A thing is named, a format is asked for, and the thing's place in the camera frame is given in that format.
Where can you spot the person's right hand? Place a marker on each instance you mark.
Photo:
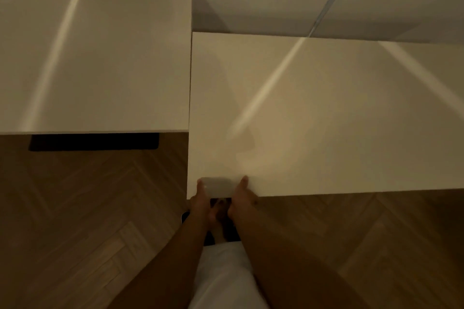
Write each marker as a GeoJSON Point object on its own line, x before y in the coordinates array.
{"type": "Point", "coordinates": [241, 205]}

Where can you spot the person's left hand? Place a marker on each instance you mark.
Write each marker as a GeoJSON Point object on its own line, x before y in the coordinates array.
{"type": "Point", "coordinates": [200, 207]}

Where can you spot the person's left thumb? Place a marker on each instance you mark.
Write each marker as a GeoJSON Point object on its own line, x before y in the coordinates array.
{"type": "Point", "coordinates": [201, 188]}

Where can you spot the person's right thumb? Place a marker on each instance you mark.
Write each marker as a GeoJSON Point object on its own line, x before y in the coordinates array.
{"type": "Point", "coordinates": [243, 185]}

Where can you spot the small white rectangular pad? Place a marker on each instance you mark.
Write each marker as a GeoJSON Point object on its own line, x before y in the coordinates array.
{"type": "Point", "coordinates": [221, 186]}

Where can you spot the person's right forearm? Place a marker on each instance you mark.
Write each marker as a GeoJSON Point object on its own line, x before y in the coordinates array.
{"type": "Point", "coordinates": [286, 265]}

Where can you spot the person's left forearm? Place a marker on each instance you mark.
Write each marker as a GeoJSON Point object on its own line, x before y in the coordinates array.
{"type": "Point", "coordinates": [170, 265]}

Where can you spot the person's bare foot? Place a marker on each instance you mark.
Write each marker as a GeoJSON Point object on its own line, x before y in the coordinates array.
{"type": "Point", "coordinates": [217, 216]}

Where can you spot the black slipper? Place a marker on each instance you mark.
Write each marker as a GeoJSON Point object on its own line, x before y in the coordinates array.
{"type": "Point", "coordinates": [232, 231]}

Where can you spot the white trousers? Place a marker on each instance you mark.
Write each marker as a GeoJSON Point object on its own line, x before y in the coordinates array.
{"type": "Point", "coordinates": [224, 279]}

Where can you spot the black table base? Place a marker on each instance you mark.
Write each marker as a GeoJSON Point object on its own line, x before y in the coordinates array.
{"type": "Point", "coordinates": [94, 141]}

